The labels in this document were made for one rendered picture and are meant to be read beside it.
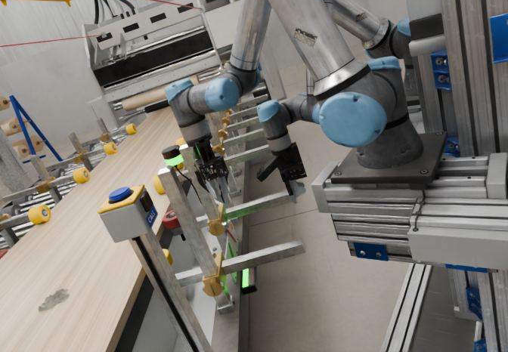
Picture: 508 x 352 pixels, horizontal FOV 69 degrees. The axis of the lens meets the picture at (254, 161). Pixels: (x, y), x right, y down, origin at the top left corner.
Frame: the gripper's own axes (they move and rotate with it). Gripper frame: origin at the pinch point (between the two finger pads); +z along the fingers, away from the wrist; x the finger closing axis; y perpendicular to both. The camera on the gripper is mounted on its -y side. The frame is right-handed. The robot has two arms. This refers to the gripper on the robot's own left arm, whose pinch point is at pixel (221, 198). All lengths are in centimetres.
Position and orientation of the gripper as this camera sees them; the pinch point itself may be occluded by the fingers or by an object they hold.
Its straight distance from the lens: 109.4
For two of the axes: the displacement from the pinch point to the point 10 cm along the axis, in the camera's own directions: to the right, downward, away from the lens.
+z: 3.2, 8.9, 3.3
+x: 8.9, -4.0, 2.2
